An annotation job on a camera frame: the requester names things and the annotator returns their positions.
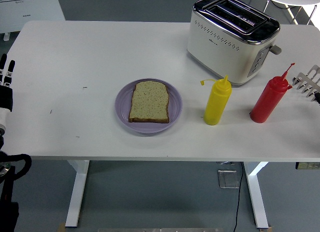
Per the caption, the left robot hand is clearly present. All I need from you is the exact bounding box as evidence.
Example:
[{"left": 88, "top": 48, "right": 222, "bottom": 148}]
[{"left": 0, "top": 53, "right": 16, "bottom": 130}]

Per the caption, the red squeeze bottle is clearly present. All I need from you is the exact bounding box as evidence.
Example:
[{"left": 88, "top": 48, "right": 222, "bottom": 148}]
[{"left": 249, "top": 62, "right": 296, "bottom": 124}]

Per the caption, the desk control panel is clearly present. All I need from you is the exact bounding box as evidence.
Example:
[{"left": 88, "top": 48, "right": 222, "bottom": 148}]
[{"left": 295, "top": 161, "right": 320, "bottom": 171}]

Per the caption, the bread slice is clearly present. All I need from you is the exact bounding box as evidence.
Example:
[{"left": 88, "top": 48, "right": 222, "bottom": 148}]
[{"left": 128, "top": 80, "right": 170, "bottom": 124}]

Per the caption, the metal toast rack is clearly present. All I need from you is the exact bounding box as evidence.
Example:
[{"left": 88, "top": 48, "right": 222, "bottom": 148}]
[{"left": 291, "top": 64, "right": 320, "bottom": 103}]

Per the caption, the white room heater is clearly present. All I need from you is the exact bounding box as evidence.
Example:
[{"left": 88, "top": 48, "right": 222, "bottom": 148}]
[{"left": 0, "top": 0, "right": 66, "bottom": 42}]

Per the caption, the yellow squeeze bottle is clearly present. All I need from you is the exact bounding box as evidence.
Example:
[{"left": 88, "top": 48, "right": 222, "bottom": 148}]
[{"left": 199, "top": 74, "right": 233, "bottom": 126}]

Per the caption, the white chrome toaster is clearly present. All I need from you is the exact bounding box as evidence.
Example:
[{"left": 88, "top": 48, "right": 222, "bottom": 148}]
[{"left": 186, "top": 0, "right": 283, "bottom": 88}]

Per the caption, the white table leg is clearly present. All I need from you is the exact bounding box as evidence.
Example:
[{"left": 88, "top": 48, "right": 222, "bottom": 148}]
[
  {"left": 243, "top": 161, "right": 270, "bottom": 230},
  {"left": 64, "top": 159, "right": 90, "bottom": 228}
]

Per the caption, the metal floor socket plate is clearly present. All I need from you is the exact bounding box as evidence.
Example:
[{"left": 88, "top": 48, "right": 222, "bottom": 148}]
[{"left": 217, "top": 169, "right": 241, "bottom": 190}]

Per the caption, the purple round plate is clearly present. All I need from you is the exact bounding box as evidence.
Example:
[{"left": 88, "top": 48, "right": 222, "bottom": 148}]
[{"left": 114, "top": 78, "right": 183, "bottom": 135}]

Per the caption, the black floor cable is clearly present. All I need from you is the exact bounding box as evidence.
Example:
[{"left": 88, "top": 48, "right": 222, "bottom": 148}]
[{"left": 232, "top": 161, "right": 245, "bottom": 232}]

